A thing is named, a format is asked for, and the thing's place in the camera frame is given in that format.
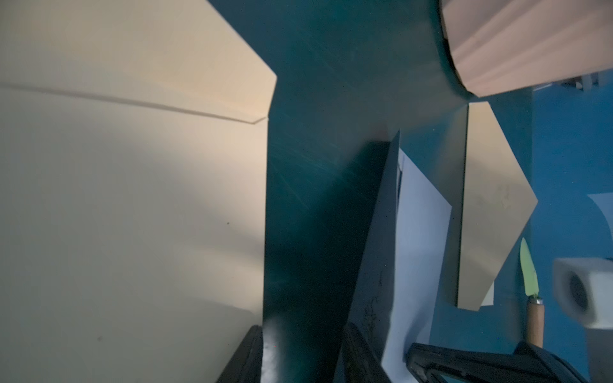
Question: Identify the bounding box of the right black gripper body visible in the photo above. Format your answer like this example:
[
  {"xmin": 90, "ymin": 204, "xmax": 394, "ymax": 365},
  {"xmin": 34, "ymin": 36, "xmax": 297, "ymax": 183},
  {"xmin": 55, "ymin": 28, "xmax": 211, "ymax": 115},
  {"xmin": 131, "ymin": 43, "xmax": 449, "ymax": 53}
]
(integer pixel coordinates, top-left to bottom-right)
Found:
[{"xmin": 513, "ymin": 341, "xmax": 588, "ymax": 383}]

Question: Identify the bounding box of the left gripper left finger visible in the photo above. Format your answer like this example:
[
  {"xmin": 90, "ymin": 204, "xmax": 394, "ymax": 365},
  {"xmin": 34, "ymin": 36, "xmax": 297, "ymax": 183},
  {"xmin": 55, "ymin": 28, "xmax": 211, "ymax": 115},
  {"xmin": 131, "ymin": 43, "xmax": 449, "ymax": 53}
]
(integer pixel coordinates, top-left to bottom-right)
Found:
[{"xmin": 216, "ymin": 326, "xmax": 263, "ymax": 383}]

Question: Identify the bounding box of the peach flower pot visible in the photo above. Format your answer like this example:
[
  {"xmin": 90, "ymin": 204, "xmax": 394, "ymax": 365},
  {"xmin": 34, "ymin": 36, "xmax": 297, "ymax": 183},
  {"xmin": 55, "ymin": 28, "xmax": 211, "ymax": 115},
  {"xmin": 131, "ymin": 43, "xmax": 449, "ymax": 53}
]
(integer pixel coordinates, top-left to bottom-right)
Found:
[{"xmin": 440, "ymin": 0, "xmax": 612, "ymax": 97}]

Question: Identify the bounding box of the green toy shovel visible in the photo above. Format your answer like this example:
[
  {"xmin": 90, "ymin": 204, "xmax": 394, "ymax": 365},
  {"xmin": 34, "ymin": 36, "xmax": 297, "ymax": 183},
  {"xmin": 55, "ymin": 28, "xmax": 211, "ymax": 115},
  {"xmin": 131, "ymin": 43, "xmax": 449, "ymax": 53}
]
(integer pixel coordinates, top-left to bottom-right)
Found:
[{"xmin": 519, "ymin": 238, "xmax": 545, "ymax": 348}]

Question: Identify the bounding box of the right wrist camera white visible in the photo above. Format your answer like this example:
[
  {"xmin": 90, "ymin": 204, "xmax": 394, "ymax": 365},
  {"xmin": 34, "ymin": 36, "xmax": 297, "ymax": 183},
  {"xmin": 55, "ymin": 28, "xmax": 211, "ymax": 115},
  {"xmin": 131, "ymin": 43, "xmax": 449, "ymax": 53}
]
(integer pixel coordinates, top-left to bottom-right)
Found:
[{"xmin": 553, "ymin": 258, "xmax": 612, "ymax": 382}]

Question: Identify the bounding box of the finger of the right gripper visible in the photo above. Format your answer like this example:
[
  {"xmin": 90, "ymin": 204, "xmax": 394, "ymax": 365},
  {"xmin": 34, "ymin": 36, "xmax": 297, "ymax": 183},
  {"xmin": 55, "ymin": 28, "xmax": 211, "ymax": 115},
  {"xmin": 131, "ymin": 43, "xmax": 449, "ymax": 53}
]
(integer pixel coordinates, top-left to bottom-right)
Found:
[{"xmin": 406, "ymin": 343, "xmax": 532, "ymax": 382}]

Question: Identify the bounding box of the large yellow envelope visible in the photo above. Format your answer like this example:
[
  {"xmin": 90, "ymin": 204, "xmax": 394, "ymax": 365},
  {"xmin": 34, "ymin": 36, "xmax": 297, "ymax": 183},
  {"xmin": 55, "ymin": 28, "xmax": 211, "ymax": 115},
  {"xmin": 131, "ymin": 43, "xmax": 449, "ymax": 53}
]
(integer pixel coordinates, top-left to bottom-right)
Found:
[{"xmin": 1, "ymin": 1, "xmax": 277, "ymax": 382}]

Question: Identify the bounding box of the grey envelope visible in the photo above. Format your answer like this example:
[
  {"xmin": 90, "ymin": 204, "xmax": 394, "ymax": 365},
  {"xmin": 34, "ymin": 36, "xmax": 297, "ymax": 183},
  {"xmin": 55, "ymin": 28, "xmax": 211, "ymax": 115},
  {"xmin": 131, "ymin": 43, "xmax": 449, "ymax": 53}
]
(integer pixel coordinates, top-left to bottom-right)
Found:
[{"xmin": 347, "ymin": 133, "xmax": 401, "ymax": 361}]

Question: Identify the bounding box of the blue floral letter paper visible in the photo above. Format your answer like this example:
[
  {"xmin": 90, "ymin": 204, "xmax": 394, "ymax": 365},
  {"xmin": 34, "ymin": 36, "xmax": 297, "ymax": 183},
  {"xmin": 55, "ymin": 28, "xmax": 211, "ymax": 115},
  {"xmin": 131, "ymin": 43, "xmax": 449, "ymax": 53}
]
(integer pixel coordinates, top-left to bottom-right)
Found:
[{"xmin": 381, "ymin": 151, "xmax": 452, "ymax": 382}]

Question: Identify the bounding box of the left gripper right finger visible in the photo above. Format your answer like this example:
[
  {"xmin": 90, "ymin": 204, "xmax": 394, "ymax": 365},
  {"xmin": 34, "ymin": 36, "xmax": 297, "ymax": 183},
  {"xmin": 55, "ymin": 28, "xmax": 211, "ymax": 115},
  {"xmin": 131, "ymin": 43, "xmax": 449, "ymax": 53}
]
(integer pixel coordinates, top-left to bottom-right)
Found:
[{"xmin": 342, "ymin": 322, "xmax": 390, "ymax": 383}]

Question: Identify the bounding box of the small yellow envelope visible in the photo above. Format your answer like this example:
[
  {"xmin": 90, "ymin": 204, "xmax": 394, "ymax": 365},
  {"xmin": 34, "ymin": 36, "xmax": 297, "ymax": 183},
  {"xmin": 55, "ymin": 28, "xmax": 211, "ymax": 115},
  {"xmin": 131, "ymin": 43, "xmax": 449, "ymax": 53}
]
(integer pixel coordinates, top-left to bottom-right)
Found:
[{"xmin": 457, "ymin": 101, "xmax": 537, "ymax": 311}]

